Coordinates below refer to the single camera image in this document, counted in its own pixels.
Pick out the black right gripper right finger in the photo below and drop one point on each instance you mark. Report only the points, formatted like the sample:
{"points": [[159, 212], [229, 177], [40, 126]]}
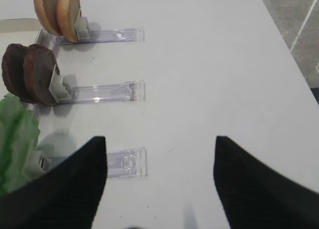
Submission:
{"points": [[254, 196]]}

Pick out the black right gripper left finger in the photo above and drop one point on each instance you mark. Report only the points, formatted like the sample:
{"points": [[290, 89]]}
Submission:
{"points": [[67, 197]]}

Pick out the green lettuce leaf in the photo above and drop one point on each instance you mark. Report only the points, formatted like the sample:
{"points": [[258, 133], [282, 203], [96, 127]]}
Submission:
{"points": [[18, 137]]}

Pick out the tan bread slice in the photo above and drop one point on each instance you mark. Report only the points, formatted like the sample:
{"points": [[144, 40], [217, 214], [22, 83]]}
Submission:
{"points": [[67, 13], [46, 13]]}

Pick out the clear lettuce rack holder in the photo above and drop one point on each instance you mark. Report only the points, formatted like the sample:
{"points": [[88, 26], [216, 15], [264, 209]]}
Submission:
{"points": [[123, 164]]}

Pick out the rear brown meat patty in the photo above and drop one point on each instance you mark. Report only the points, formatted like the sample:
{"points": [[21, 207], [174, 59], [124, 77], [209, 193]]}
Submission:
{"points": [[13, 72]]}

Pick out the brown meat patty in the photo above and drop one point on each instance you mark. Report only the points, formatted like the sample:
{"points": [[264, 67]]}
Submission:
{"points": [[39, 65], [13, 72]]}

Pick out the front brown meat patty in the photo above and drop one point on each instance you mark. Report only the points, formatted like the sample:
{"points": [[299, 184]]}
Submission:
{"points": [[39, 65]]}

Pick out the clear bread rack holder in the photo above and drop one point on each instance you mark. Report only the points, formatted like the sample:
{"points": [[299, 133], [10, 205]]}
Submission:
{"points": [[87, 35]]}

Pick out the clear patty rack holder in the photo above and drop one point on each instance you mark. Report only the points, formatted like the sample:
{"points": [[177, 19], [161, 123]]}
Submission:
{"points": [[64, 93]]}

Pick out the white rectangular tray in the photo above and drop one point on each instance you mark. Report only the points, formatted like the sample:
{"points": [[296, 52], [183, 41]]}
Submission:
{"points": [[24, 31]]}

